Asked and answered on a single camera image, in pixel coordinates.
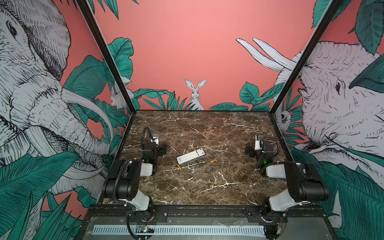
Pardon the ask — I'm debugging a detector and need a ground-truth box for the white remote control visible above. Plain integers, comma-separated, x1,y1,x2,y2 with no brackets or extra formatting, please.
177,148,205,165

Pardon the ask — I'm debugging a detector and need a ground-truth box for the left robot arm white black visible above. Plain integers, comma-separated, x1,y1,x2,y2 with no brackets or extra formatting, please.
102,142,167,222

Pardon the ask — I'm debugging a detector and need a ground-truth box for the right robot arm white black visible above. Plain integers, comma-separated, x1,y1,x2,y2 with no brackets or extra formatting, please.
245,140,329,224

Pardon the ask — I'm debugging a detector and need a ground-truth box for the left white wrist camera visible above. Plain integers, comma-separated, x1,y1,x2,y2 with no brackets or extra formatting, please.
151,133,159,146

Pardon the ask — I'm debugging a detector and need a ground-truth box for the left black camera cable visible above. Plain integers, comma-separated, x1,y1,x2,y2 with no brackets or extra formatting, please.
140,125,154,151

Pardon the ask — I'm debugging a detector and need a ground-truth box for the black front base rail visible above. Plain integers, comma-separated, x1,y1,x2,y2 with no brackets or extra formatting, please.
84,205,326,225

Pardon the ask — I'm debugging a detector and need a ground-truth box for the white slotted cable duct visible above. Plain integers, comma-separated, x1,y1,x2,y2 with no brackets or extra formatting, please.
91,225,265,237

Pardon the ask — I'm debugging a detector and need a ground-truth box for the left black frame post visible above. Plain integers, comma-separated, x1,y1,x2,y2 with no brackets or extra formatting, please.
76,0,136,114

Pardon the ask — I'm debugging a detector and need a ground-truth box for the black frame post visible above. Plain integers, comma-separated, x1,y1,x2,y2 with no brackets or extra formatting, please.
269,0,343,115
76,0,136,114

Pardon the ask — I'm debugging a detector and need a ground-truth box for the right black frame post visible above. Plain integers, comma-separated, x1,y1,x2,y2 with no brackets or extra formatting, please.
269,0,343,115

